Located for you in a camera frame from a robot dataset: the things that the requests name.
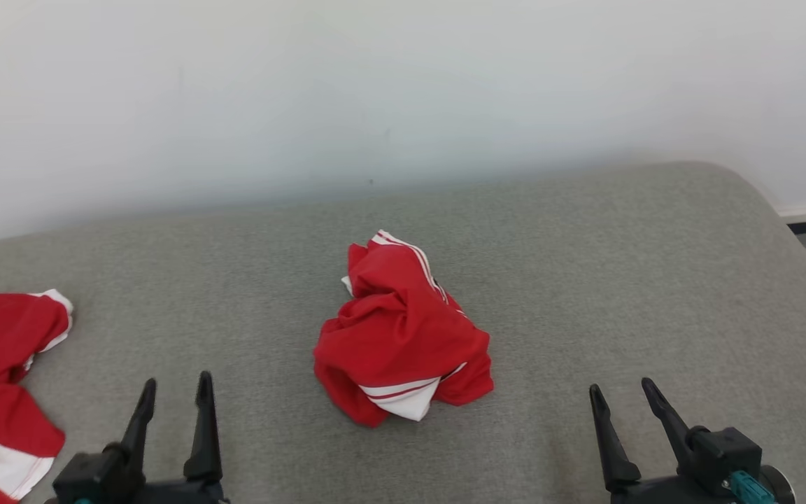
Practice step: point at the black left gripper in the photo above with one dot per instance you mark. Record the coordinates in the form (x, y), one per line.
(179, 494)

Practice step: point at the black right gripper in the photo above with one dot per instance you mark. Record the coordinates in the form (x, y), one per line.
(655, 495)

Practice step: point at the red jersey white striped trim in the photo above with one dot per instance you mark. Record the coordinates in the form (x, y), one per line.
(403, 329)

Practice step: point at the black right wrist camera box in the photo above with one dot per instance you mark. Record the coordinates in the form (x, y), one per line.
(725, 451)

